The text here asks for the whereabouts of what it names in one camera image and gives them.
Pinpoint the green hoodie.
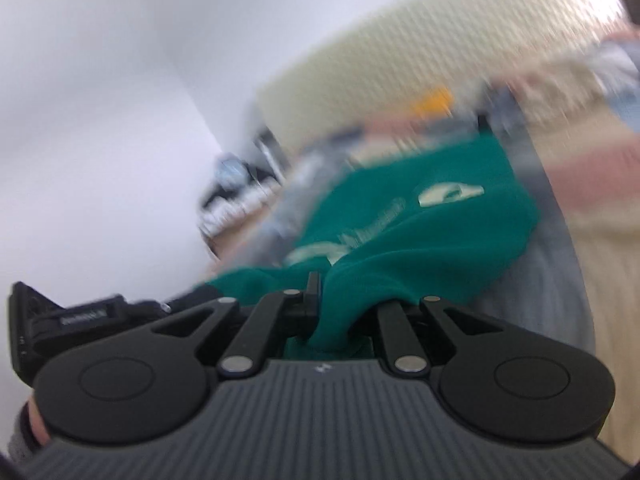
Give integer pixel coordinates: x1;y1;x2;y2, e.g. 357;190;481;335
210;136;538;360

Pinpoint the grey sweater left forearm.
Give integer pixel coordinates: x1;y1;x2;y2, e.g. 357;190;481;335
8;404;41;464

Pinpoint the white clothes pile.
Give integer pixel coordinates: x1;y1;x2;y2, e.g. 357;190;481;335
200;186;279;234

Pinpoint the left hand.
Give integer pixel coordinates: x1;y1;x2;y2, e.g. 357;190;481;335
27;396;51;446

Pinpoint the light blue bag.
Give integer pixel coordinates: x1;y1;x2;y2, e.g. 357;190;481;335
216;154;250;188

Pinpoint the yellow object by headboard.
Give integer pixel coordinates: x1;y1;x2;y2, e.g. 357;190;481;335
410;87;454;117

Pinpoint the patchwork quilt bedspread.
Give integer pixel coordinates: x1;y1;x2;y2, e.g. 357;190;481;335
214;30;639;458

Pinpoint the cream quilted headboard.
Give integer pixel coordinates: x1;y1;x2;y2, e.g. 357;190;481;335
256;0;628;152

